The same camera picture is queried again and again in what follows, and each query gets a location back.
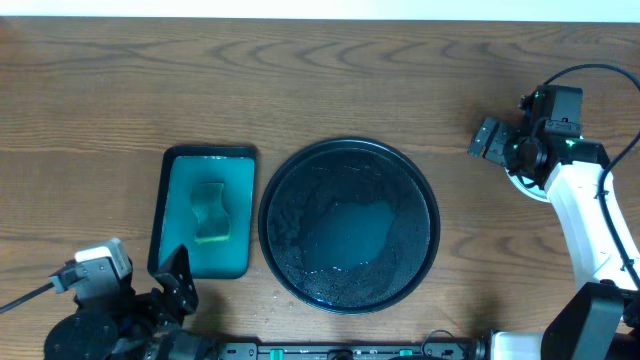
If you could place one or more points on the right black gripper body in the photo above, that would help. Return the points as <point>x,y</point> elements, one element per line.
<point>507,150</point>

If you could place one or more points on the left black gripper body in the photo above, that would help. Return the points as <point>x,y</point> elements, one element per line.
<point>163,300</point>

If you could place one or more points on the white plate with green stain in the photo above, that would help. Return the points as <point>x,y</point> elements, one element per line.
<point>527,186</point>

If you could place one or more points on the green wet sponge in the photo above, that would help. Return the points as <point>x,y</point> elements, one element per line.
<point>213,221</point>

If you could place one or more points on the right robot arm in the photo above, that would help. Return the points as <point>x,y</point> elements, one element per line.
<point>550,160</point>

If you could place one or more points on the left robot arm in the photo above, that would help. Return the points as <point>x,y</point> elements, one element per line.
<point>112,321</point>

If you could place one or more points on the black rectangular sponge tray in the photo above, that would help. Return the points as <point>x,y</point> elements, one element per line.
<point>183,167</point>

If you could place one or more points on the round black tray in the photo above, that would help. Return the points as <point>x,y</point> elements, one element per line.
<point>349,225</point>

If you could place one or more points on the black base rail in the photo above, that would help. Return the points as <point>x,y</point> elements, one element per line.
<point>434,348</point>

